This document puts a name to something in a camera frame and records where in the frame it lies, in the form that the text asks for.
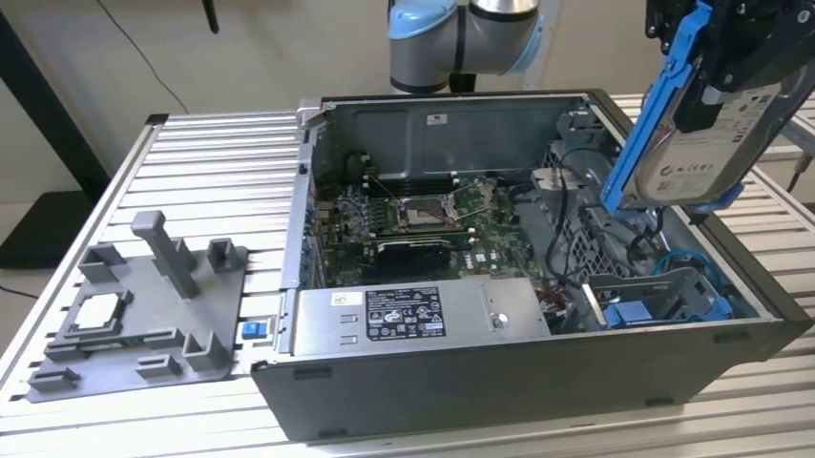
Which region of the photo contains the blue plastic bay latch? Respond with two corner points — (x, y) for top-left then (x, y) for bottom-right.
(602, 302), (655, 330)

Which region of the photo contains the open dark PC case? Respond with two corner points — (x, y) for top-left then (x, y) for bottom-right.
(251, 87), (815, 448)

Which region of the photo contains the grey metal disk bay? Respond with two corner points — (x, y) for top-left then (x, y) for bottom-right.
(515, 112), (734, 330)

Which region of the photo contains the pale blue wire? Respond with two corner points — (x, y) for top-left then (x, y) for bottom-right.
(655, 246), (710, 288)

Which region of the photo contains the silver CPU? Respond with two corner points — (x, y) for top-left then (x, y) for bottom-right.
(71, 293), (128, 330)

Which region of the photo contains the silver power supply unit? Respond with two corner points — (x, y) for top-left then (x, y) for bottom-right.
(292, 278), (552, 357)

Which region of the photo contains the black stand with round base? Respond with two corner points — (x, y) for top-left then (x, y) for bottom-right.
(0, 9), (114, 269)

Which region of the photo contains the black wire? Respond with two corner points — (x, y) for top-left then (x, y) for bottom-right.
(546, 146), (616, 290)

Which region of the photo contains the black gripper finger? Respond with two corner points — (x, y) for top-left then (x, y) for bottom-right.
(644, 0), (676, 40)
(672, 56), (734, 135)

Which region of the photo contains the black RAM slot row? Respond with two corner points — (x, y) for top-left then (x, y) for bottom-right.
(374, 170), (462, 187)

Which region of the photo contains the thin black wall cable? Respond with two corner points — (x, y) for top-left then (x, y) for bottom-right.
(99, 0), (191, 115)

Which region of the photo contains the grey plastic parts rack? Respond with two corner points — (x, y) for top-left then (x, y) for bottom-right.
(24, 209), (254, 405)

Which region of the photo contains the black graphics card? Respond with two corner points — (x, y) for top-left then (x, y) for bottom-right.
(372, 232), (470, 282)

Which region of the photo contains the hard disk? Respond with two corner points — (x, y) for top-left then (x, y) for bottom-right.
(602, 0), (815, 216)

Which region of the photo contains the CPU socket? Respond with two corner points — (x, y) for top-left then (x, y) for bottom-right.
(391, 193), (464, 235)

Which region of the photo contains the green motherboard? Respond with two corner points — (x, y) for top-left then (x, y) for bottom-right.
(308, 152), (543, 287)

